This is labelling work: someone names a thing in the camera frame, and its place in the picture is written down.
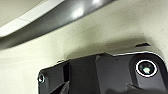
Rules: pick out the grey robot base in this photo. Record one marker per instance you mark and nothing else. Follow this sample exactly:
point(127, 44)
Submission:
point(100, 76)

